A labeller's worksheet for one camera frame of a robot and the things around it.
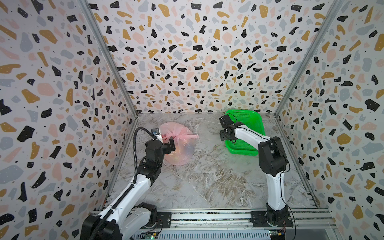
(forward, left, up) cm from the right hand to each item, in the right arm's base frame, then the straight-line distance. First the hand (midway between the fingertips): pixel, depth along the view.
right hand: (225, 132), depth 101 cm
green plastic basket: (+18, -23, -6) cm, 29 cm away
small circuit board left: (-57, +39, -7) cm, 69 cm away
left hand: (-15, +36, +16) cm, 42 cm away
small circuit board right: (-55, -20, -8) cm, 59 cm away
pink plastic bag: (-7, +27, -1) cm, 28 cm away
